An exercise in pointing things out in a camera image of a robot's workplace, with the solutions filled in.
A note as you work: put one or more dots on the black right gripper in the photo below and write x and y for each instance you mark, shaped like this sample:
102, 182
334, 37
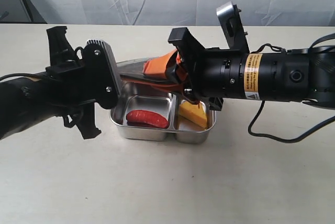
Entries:
214, 73

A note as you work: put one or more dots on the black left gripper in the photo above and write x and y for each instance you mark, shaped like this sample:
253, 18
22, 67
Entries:
72, 94

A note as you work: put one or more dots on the dark transparent lid orange seal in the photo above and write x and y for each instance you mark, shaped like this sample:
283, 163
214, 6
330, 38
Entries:
131, 71

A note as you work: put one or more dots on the yellow toy cheese wedge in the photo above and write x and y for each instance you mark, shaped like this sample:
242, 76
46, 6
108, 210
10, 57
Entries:
195, 113

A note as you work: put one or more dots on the red toy sausage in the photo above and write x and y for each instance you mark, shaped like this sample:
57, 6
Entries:
147, 118

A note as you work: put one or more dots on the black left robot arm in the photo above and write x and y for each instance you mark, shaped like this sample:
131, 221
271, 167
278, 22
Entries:
26, 100

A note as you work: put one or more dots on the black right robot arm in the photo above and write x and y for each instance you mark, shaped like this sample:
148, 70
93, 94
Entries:
299, 75

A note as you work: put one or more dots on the steel two-compartment lunch box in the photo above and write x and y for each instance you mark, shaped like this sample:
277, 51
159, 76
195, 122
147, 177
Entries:
142, 97

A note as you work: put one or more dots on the dark cabinet at left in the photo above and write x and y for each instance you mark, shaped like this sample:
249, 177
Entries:
20, 11

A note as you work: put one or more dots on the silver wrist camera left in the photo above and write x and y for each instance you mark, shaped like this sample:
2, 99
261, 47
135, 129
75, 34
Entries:
101, 71

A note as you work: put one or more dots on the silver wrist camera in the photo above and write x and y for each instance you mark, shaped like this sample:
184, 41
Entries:
229, 18
101, 71

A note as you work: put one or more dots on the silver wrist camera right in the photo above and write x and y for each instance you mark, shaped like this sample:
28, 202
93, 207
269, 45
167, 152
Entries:
229, 18

